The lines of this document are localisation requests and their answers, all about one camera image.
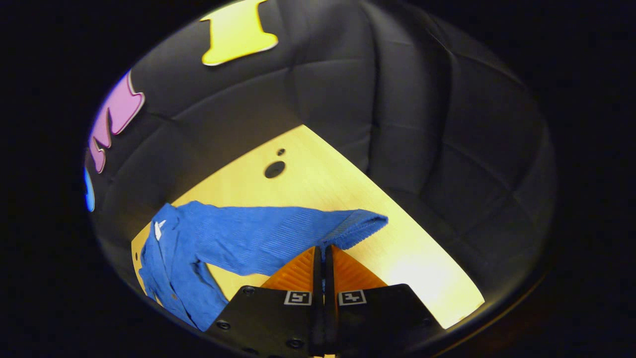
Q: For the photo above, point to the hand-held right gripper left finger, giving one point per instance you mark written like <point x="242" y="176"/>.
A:
<point x="278" y="318"/>

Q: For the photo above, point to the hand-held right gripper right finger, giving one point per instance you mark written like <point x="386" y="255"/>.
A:
<point x="377" y="318"/>

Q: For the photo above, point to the blue button shirt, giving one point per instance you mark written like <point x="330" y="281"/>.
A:
<point x="248" y="233"/>

